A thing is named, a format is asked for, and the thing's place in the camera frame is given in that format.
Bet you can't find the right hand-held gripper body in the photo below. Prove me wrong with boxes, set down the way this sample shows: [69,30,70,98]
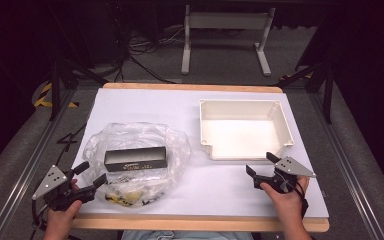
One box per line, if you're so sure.
[253,155,317,195]

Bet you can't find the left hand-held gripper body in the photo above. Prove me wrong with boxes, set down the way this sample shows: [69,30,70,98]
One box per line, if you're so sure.
[32,164,98,212]

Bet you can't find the white plastic bin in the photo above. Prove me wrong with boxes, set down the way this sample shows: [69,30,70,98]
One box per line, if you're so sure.
[198,98,296,161]

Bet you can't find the black cardboard box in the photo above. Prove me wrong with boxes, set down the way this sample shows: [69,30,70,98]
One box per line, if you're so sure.
[103,146,169,173]

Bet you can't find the clear plastic bag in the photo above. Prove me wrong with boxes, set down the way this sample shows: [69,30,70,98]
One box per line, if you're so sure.
[82,121,193,209]

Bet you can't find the person's left hand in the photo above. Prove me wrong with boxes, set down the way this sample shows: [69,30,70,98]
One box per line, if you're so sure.
[43,179,83,235]

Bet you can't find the person's right hand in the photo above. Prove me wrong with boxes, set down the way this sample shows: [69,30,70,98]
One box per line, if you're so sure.
[259,176,311,225]

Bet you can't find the yellow and black small parts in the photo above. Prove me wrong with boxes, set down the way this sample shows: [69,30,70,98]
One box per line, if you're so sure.
[104,189,168,208]

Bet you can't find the white paper sheet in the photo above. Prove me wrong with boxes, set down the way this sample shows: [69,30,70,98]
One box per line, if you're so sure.
[71,87,330,220]

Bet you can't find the yellow black hazard tape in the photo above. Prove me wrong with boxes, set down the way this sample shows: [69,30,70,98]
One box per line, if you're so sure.
[33,81,80,109]

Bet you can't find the person's light blue pants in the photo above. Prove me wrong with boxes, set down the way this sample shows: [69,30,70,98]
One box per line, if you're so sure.
[121,230,255,240]

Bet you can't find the aluminium rail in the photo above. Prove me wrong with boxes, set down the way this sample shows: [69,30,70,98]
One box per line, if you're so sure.
[0,88,78,240]
[308,93,384,240]

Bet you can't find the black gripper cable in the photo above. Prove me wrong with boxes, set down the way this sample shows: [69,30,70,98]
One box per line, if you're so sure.
[281,179,310,220]
[29,198,49,232]

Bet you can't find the bundle of floor cables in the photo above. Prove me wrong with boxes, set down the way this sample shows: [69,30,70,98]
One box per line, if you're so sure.
[111,24,186,84]

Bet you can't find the white metal stand frame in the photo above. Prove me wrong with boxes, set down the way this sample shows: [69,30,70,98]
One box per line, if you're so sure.
[180,4,277,77]

